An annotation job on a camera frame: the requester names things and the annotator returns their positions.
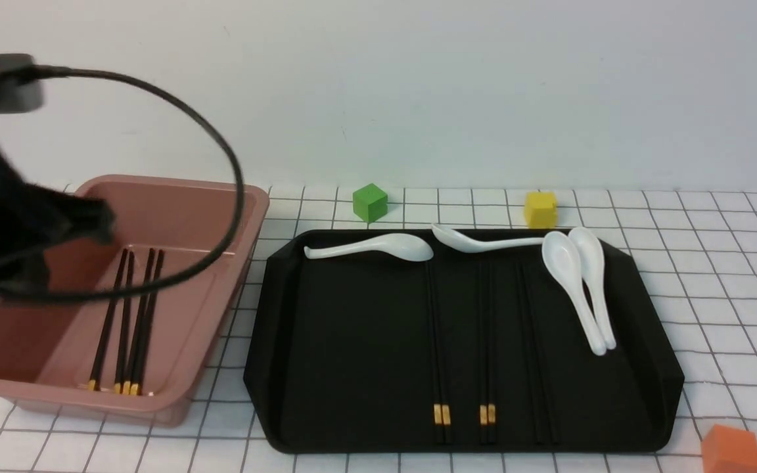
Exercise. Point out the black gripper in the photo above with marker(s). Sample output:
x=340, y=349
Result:
x=34, y=219

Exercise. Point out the black gold-banded chopstick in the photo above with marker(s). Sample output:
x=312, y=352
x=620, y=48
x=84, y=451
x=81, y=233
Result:
x=123, y=337
x=139, y=322
x=443, y=363
x=491, y=363
x=94, y=382
x=440, y=433
x=483, y=332
x=143, y=340

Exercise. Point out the black gold-banded chopstick in bin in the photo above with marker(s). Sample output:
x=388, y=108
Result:
x=94, y=382
x=123, y=337

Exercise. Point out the pink plastic bin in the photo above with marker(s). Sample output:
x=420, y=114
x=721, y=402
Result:
x=47, y=351

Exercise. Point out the green cube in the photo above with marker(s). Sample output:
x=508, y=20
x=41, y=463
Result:
x=370, y=203

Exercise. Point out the black plastic tray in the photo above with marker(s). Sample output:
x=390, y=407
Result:
x=339, y=360

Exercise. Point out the white ceramic spoon left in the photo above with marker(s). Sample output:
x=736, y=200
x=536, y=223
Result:
x=400, y=245

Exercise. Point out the white ceramic spoon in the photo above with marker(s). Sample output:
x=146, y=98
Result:
x=593, y=268
x=400, y=245
x=468, y=245
x=562, y=259

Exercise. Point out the white ceramic spoon middle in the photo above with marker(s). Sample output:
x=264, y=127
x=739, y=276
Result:
x=468, y=245

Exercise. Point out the yellow cube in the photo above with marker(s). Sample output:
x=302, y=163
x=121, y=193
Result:
x=540, y=210

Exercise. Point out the white ceramic spoon front right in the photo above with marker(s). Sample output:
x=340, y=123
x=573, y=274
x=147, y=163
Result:
x=562, y=259

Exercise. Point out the plain black chopstick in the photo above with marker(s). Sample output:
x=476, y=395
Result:
x=541, y=362

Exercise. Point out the white ceramic spoon far right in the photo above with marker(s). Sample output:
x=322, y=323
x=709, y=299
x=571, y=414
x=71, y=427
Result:
x=593, y=268

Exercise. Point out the orange cube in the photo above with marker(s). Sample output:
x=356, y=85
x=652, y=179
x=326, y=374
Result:
x=729, y=449

